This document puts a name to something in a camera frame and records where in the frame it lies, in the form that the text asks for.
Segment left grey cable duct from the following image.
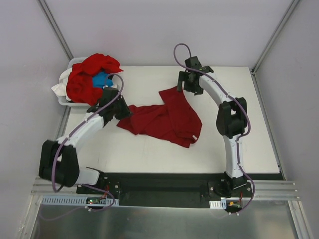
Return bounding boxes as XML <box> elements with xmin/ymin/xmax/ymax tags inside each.
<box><xmin>42</xmin><ymin>196</ymin><xmax>119</xmax><ymax>207</ymax></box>

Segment right grey cable duct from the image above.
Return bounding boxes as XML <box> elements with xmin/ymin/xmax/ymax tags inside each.
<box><xmin>209</xmin><ymin>200</ymin><xmax>227</xmax><ymax>210</ymax></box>

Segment grey laundry basket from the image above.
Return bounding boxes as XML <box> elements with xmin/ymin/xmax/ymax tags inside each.
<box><xmin>51</xmin><ymin>53</ymin><xmax>121</xmax><ymax>106</ymax></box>

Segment white t shirt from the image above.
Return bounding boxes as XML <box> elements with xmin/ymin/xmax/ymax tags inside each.
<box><xmin>51</xmin><ymin>67</ymin><xmax>72</xmax><ymax>97</ymax></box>

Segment aluminium rail frame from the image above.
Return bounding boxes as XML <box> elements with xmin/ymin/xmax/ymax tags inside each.
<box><xmin>30</xmin><ymin>177</ymin><xmax>301</xmax><ymax>201</ymax></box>

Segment blue t shirt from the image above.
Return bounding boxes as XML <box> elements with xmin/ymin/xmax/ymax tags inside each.
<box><xmin>92</xmin><ymin>71</ymin><xmax>114</xmax><ymax>89</ymax></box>

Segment bright red t shirt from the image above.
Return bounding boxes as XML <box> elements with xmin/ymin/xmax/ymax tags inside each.
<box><xmin>66</xmin><ymin>53</ymin><xmax>122</xmax><ymax>106</ymax></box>

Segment grey cable duct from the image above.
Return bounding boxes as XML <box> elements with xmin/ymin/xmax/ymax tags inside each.
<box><xmin>42</xmin><ymin>196</ymin><xmax>119</xmax><ymax>207</ymax></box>
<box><xmin>209</xmin><ymin>200</ymin><xmax>227</xmax><ymax>210</ymax></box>

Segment dark red t shirt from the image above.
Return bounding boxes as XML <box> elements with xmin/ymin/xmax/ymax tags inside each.
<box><xmin>117</xmin><ymin>87</ymin><xmax>202</xmax><ymax>148</ymax></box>

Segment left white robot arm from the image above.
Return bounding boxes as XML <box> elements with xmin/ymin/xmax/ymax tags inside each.
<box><xmin>38</xmin><ymin>87</ymin><xmax>132</xmax><ymax>194</ymax></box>

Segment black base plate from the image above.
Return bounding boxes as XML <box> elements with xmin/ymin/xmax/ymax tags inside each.
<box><xmin>76</xmin><ymin>171</ymin><xmax>253</xmax><ymax>209</ymax></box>

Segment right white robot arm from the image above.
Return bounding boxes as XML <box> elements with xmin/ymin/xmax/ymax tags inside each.
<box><xmin>177</xmin><ymin>56</ymin><xmax>250</xmax><ymax>197</ymax></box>

